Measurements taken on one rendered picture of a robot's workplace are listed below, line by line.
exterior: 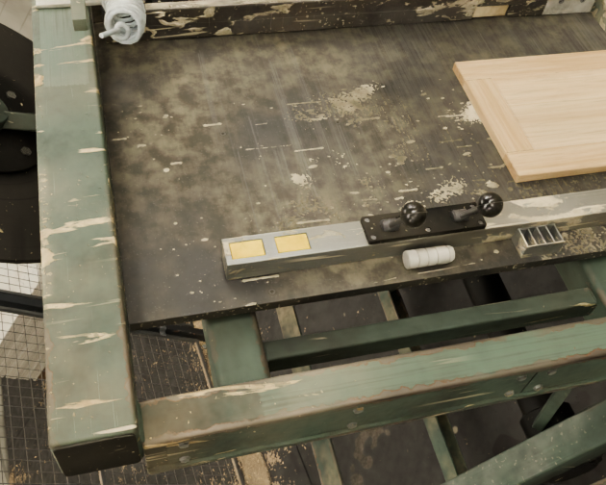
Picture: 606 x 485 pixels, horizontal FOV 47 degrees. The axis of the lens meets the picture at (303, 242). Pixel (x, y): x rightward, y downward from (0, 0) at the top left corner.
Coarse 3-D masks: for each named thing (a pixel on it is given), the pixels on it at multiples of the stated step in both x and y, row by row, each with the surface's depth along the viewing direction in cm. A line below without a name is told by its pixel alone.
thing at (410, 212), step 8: (408, 208) 97; (416, 208) 97; (424, 208) 98; (400, 216) 99; (408, 216) 97; (416, 216) 97; (424, 216) 98; (384, 224) 108; (392, 224) 106; (408, 224) 98; (416, 224) 98
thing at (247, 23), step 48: (48, 0) 124; (96, 0) 126; (144, 0) 127; (192, 0) 137; (240, 0) 136; (288, 0) 138; (336, 0) 140; (384, 0) 143; (432, 0) 146; (480, 0) 149; (528, 0) 152; (576, 0) 156
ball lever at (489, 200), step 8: (488, 192) 101; (480, 200) 101; (488, 200) 100; (496, 200) 100; (472, 208) 106; (480, 208) 101; (488, 208) 100; (496, 208) 100; (456, 216) 110; (464, 216) 109; (488, 216) 101
